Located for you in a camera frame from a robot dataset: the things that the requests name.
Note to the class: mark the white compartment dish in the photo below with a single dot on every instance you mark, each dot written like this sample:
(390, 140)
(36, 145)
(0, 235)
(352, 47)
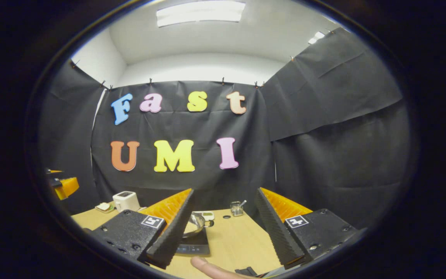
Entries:
(209, 214)

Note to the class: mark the white bread sandwich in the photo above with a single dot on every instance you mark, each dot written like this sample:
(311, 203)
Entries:
(103, 206)

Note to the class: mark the white toaster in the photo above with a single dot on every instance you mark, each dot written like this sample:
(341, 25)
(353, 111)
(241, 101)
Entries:
(126, 201)

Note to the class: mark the stainless steel pot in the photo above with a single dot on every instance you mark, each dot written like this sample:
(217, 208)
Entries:
(199, 221)

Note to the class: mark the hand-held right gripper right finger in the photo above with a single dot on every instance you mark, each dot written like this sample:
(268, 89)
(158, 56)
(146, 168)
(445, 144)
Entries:
(277, 232)

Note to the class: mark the black induction cooktop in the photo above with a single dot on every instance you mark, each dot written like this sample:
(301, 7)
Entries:
(196, 247)

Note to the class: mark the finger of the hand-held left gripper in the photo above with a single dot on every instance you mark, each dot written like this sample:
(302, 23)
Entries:
(55, 171)
(68, 187)

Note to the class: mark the white rectangular plate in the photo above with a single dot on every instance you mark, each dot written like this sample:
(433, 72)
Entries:
(110, 210)

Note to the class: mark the black backdrop cloth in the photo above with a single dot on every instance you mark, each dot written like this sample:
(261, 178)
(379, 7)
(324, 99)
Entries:
(323, 155)

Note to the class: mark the small glass jar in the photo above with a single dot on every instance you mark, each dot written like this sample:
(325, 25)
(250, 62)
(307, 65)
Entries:
(237, 210)

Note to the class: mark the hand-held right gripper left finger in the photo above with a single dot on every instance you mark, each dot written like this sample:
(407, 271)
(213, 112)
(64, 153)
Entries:
(174, 232)

